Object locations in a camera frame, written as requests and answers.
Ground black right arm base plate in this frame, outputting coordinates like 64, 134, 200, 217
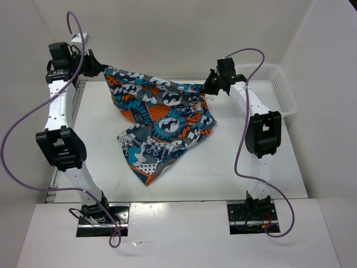
226, 200, 280, 235

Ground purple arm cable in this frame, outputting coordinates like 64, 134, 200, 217
223, 49, 296, 238
1, 11, 128, 248

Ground colourful patterned shorts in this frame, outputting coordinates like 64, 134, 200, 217
103, 65, 216, 185

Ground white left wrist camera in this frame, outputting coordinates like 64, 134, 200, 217
71, 32, 90, 54

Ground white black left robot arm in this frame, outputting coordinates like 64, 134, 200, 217
36, 42, 112, 224

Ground white plastic basket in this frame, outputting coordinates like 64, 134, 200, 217
229, 64, 298, 117

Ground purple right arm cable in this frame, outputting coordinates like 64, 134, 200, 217
223, 49, 296, 238

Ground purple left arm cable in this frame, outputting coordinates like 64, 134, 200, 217
1, 11, 128, 248

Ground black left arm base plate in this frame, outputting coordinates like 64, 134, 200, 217
69, 203, 130, 238

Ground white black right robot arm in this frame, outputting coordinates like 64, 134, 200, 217
203, 58, 282, 219

